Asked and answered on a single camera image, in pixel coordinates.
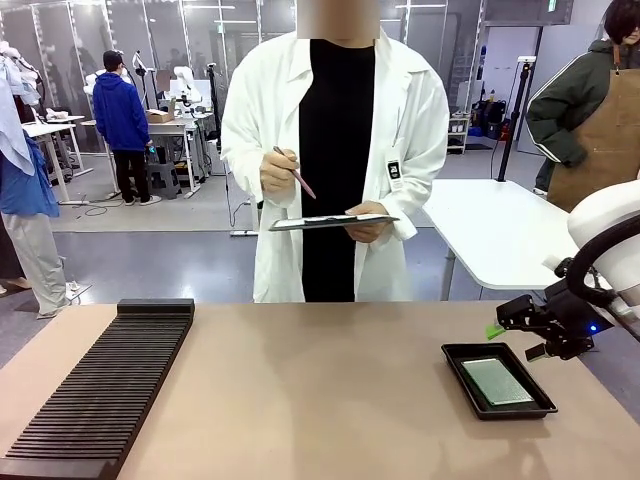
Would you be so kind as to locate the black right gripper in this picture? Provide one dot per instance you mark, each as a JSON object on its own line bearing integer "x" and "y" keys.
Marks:
{"x": 570, "y": 325}

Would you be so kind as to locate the green perforated PCB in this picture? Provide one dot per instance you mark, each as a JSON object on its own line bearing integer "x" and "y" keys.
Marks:
{"x": 496, "y": 382}

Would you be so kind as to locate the grey clipboard with paper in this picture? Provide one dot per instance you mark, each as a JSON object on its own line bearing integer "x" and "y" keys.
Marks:
{"x": 332, "y": 222}

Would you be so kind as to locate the pink pen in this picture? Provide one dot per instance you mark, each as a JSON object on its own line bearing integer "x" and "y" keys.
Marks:
{"x": 297, "y": 175}

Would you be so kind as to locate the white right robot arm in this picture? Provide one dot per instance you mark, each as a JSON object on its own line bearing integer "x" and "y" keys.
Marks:
{"x": 610, "y": 215}

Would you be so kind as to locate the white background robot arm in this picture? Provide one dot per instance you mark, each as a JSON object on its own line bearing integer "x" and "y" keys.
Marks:
{"x": 184, "y": 82}

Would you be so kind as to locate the person's right forearm white sleeve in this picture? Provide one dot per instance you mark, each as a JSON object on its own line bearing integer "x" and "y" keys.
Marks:
{"x": 245, "y": 155}

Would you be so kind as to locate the person's left forearm white sleeve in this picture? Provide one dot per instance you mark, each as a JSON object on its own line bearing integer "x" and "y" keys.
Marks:
{"x": 420, "y": 190}

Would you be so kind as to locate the black slotted PCB rack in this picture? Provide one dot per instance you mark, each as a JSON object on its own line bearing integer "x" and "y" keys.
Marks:
{"x": 100, "y": 390}

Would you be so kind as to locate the person's left hand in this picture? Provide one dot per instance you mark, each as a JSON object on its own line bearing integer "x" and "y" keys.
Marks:
{"x": 367, "y": 220}

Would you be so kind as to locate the person's right hand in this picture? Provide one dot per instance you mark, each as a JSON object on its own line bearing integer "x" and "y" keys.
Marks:
{"x": 277, "y": 172}

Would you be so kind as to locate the black plastic tray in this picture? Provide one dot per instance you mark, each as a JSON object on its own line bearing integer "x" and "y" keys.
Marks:
{"x": 545, "y": 402}

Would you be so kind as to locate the large white table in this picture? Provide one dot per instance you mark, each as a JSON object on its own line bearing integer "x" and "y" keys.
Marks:
{"x": 500, "y": 235}

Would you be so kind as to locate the white ID badge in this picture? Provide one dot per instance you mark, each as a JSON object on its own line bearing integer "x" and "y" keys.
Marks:
{"x": 394, "y": 174}

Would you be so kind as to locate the wooden shoe shelf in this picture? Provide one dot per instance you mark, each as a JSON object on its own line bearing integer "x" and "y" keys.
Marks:
{"x": 457, "y": 135}

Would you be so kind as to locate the black tripod pole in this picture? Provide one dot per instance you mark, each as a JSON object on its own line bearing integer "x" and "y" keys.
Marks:
{"x": 515, "y": 120}

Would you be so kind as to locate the black bags pile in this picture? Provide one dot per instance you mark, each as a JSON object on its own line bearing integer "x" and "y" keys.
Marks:
{"x": 492, "y": 120}

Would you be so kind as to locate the person in brown apron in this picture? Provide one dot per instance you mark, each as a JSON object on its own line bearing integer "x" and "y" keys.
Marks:
{"x": 595, "y": 115}

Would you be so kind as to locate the person in white lab coat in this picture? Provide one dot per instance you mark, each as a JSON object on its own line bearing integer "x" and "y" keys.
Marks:
{"x": 337, "y": 150}

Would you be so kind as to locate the black step stool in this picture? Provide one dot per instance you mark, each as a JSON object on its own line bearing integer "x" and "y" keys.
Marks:
{"x": 162, "y": 180}

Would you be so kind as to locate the brown cardboard box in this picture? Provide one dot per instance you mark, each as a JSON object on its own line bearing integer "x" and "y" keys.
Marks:
{"x": 160, "y": 116}

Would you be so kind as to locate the person in blue hoodie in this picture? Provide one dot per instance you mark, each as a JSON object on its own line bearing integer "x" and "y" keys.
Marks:
{"x": 122, "y": 115}

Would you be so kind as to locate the person in blue shirt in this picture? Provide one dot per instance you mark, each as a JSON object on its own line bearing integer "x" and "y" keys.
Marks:
{"x": 30, "y": 200}

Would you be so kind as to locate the small white background desk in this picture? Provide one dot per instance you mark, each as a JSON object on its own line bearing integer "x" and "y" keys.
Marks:
{"x": 50, "y": 135}

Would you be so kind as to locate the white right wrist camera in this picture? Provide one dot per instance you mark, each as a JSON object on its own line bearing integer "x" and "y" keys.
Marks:
{"x": 556, "y": 265}

